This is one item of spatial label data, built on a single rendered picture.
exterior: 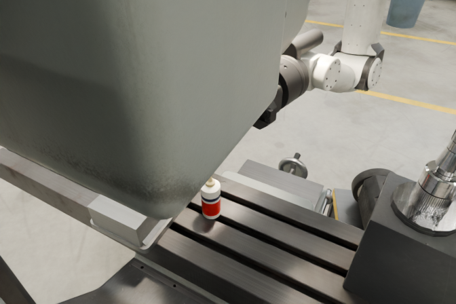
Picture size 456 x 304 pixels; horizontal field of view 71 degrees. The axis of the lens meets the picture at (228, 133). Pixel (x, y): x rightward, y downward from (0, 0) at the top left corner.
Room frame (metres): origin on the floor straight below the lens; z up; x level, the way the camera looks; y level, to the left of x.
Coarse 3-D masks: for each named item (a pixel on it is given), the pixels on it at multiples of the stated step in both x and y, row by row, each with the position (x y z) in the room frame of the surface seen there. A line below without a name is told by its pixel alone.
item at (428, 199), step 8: (424, 176) 0.30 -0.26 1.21; (416, 184) 0.31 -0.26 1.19; (424, 184) 0.30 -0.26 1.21; (432, 184) 0.29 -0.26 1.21; (416, 192) 0.30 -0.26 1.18; (424, 192) 0.29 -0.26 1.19; (432, 192) 0.29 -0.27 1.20; (440, 192) 0.28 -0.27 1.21; (448, 192) 0.28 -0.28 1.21; (416, 200) 0.30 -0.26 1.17; (424, 200) 0.29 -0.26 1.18; (432, 200) 0.28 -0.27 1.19; (440, 200) 0.28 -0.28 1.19; (448, 200) 0.28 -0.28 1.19; (416, 208) 0.29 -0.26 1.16; (424, 208) 0.29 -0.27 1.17; (432, 208) 0.28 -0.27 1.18; (440, 208) 0.28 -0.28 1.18; (448, 208) 0.28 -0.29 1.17; (432, 216) 0.28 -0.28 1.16; (440, 216) 0.28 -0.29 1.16
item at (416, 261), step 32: (384, 192) 0.34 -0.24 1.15; (384, 224) 0.28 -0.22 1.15; (416, 224) 0.27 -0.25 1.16; (448, 224) 0.27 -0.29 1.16; (384, 256) 0.27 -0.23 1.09; (416, 256) 0.25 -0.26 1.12; (448, 256) 0.23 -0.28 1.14; (352, 288) 0.28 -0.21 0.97; (384, 288) 0.26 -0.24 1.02; (416, 288) 0.24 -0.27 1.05; (448, 288) 0.22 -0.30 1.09
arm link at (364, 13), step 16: (352, 0) 0.81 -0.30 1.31; (368, 0) 0.78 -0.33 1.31; (384, 0) 0.79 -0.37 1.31; (352, 16) 0.80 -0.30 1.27; (368, 16) 0.78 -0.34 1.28; (352, 32) 0.79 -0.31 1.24; (368, 32) 0.77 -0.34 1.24; (336, 48) 0.81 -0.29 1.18; (352, 48) 0.77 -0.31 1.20; (368, 48) 0.76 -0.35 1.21; (368, 80) 0.70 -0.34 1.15
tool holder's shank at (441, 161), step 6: (450, 144) 0.30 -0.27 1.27; (444, 150) 0.31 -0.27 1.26; (450, 150) 0.30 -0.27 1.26; (438, 156) 0.31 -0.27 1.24; (444, 156) 0.30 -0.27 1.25; (450, 156) 0.30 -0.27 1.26; (438, 162) 0.30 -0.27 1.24; (444, 162) 0.30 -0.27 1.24; (450, 162) 0.29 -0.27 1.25; (438, 168) 0.30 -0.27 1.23; (444, 168) 0.29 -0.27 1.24; (450, 168) 0.29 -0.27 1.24; (444, 174) 0.29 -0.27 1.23; (450, 174) 0.29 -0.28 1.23
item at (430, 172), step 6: (432, 162) 0.32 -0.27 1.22; (426, 168) 0.31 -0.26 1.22; (432, 168) 0.31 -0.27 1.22; (426, 174) 0.30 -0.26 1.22; (432, 174) 0.30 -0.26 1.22; (438, 174) 0.30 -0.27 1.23; (432, 180) 0.29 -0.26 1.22; (438, 180) 0.29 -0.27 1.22; (444, 180) 0.28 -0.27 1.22; (450, 180) 0.28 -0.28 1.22; (444, 186) 0.28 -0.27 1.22; (450, 186) 0.28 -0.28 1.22
